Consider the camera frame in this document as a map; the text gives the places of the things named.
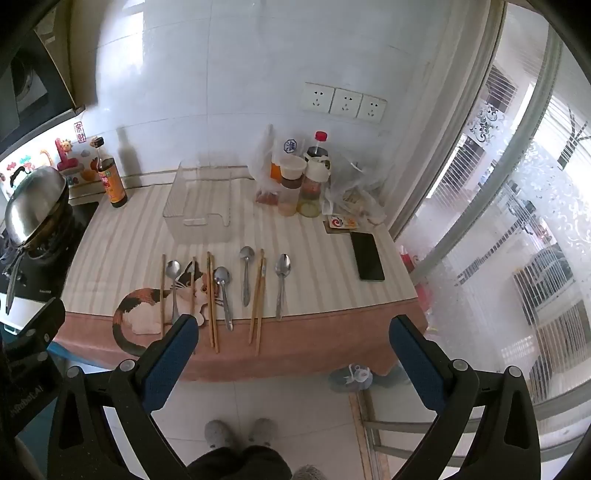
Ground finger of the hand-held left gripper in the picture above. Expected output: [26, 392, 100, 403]
[21, 298, 66, 360]

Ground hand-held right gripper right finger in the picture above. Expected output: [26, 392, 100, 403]
[389, 315, 541, 480]

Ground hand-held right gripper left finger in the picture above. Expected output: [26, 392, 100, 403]
[48, 314, 200, 480]

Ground group of wooden chopsticks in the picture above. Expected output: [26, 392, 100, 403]
[159, 249, 267, 357]

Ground steel spoon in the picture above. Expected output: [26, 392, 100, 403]
[214, 266, 235, 332]
[274, 254, 292, 321]
[239, 246, 255, 307]
[166, 260, 182, 325]

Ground clear plastic storage container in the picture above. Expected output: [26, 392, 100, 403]
[163, 159, 232, 229]

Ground black gas stove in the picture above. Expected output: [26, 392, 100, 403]
[0, 200, 100, 306]

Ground blue-grey slipper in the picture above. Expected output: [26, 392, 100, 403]
[328, 363, 374, 393]

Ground grey fuzzy slipper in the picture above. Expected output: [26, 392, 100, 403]
[205, 419, 239, 450]
[246, 418, 278, 446]

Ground black smartphone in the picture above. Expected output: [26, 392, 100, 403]
[349, 232, 386, 282]

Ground person's legs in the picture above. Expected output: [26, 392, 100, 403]
[187, 444, 293, 480]

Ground striped cat print tablecloth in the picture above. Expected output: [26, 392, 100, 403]
[53, 178, 428, 384]

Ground frosted pattern glass door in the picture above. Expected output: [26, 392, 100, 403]
[392, 0, 591, 462]

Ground card with red swirl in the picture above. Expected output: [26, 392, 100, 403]
[322, 213, 359, 234]

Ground dark soy sauce bottle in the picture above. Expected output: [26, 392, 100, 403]
[93, 137, 129, 208]

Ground clear plastic bag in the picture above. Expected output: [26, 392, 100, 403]
[323, 154, 389, 225]

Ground clear jar brown lid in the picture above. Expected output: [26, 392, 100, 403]
[277, 175, 304, 217]

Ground oil bottle cream lid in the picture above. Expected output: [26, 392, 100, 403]
[298, 157, 332, 218]

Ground white plastic bag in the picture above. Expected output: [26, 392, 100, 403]
[249, 124, 308, 207]

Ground red cap dark bottle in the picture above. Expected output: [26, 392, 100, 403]
[305, 131, 331, 161]

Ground range hood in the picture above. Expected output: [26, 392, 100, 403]
[0, 28, 86, 144]

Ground colourful cartoon wall stickers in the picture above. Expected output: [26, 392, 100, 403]
[0, 137, 100, 186]

